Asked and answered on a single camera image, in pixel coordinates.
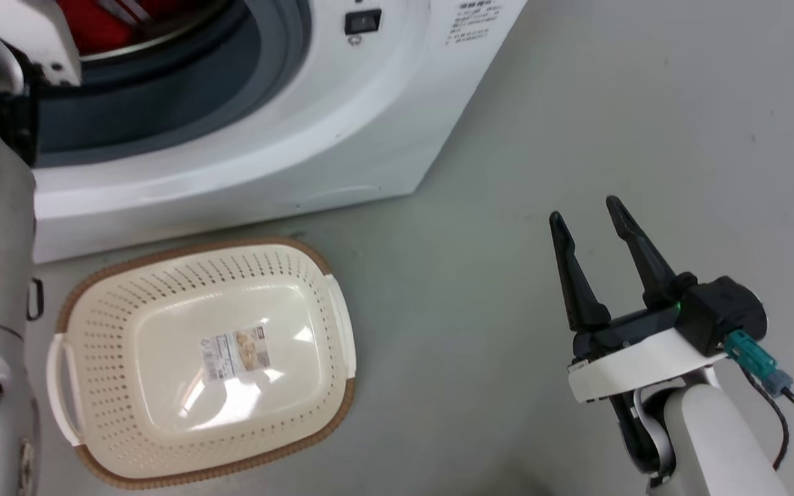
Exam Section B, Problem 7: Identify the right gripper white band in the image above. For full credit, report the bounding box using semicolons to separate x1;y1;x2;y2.
549;196;727;479

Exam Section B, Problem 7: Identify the paper label in basket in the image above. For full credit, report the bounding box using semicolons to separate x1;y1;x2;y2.
198;327;272;383

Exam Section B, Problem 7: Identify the white front-load washing machine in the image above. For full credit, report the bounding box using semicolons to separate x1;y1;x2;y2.
0;0;529;265

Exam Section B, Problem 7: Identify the cream perforated laundry basket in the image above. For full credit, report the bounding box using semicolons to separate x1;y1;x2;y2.
46;238;357;490

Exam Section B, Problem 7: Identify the red garment with white stripes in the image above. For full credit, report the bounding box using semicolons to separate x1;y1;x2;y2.
57;0;199;56

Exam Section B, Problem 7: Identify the black cable with teal connector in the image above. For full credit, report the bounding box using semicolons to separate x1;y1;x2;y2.
722;329;794;471

